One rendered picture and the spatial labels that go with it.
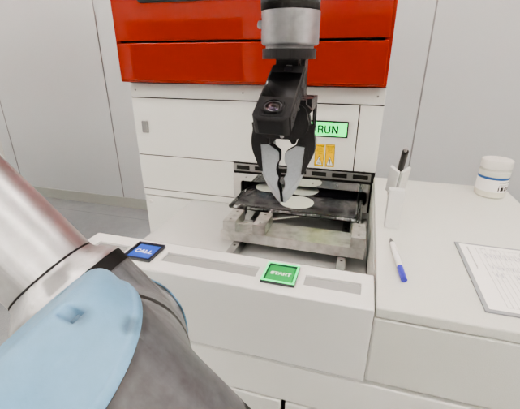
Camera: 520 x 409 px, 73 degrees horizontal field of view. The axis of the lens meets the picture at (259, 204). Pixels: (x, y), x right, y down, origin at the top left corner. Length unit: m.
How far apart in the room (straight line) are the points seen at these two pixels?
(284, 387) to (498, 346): 0.34
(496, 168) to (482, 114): 1.63
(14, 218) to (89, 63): 3.03
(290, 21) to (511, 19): 2.25
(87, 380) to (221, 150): 1.04
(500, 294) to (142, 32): 1.09
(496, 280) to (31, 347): 0.63
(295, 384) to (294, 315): 0.15
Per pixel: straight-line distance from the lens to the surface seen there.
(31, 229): 0.35
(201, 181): 1.25
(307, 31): 0.48
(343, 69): 1.01
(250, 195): 1.09
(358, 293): 0.58
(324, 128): 1.08
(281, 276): 0.59
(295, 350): 0.62
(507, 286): 0.68
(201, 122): 1.19
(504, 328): 0.59
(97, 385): 0.20
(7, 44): 3.93
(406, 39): 2.55
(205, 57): 1.11
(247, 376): 0.70
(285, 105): 0.42
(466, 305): 0.61
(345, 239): 0.89
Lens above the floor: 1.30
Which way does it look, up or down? 23 degrees down
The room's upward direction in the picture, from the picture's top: straight up
